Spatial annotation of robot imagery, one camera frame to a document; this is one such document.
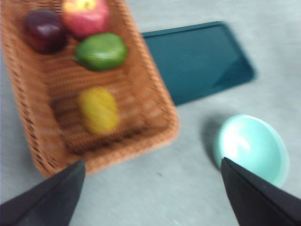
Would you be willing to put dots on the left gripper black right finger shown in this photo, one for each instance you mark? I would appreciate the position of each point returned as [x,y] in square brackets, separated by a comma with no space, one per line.
[258,202]

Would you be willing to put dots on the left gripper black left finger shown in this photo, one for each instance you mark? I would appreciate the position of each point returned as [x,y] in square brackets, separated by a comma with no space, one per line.
[47,202]

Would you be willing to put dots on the teal ceramic bowl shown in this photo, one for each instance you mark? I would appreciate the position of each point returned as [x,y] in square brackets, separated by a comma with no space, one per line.
[254,146]

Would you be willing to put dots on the yellow-orange fruit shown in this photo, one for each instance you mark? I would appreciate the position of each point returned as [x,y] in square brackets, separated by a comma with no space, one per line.
[98,110]

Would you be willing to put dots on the dark rectangular tray plate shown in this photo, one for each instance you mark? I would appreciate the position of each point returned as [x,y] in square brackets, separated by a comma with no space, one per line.
[195,61]

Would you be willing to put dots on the brown wicker basket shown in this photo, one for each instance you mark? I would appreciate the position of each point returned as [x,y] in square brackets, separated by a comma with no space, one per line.
[141,99]

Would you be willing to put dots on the green fruit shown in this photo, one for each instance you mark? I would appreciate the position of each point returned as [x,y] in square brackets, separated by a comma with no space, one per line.
[101,51]

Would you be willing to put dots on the dark purple round fruit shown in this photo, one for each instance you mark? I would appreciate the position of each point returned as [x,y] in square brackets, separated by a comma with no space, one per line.
[45,31]

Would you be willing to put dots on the red apple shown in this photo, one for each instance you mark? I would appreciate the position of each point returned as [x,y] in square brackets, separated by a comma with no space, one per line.
[85,18]

